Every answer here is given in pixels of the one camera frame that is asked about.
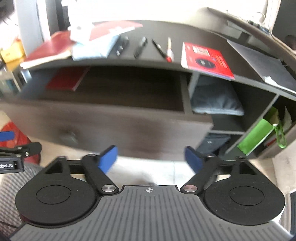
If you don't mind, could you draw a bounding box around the drawer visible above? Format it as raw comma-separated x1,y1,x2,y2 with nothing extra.
1,66,213,161

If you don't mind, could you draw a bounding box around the dark wood drawer cabinet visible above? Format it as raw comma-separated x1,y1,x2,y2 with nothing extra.
1,21,295,161

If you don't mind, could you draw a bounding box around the grey cushion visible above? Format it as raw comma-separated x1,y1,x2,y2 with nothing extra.
191,75,244,116

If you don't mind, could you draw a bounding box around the green paper bag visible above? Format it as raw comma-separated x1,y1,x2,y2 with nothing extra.
237,107,287,156

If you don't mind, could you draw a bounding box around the beige paper folder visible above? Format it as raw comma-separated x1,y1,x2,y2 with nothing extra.
20,50,72,69

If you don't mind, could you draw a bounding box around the yellow plastic basket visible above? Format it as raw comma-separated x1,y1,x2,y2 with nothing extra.
1,39,25,71

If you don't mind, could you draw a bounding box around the red QR code card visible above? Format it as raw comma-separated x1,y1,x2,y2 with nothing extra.
181,42,235,80

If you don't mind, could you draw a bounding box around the red tipped pen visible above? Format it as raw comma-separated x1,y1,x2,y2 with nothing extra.
166,37,174,62

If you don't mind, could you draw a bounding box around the grey paper sheet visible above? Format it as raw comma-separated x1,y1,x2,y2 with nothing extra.
227,40,295,94

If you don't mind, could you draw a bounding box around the slim black pen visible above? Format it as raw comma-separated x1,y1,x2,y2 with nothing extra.
152,39,167,59

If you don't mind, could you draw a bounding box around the dark red certificate book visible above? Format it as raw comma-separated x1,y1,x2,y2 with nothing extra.
24,31,74,63

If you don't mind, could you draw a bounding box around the thick black marker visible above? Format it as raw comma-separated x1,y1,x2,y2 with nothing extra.
133,37,148,59

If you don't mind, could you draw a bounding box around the black desk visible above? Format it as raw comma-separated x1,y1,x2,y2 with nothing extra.
207,7,295,72

